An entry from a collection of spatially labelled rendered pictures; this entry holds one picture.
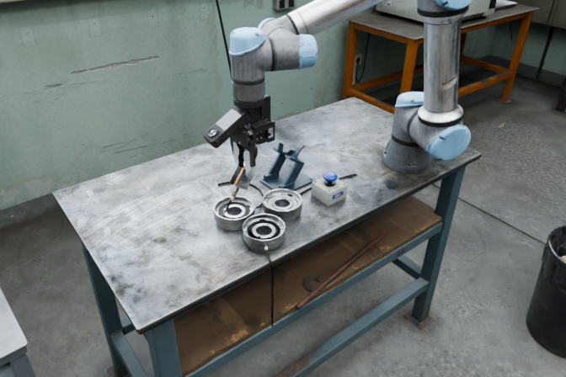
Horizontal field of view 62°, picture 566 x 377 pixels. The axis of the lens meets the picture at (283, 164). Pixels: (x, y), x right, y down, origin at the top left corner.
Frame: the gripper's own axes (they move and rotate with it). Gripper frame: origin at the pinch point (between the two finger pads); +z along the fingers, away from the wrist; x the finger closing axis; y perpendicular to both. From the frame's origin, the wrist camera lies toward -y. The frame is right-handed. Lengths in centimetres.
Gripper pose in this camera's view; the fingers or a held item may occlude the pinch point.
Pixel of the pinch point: (243, 173)
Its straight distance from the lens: 117.7
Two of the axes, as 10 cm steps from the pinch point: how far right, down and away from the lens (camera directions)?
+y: 7.8, -3.2, 5.4
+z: -0.1, 8.6, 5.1
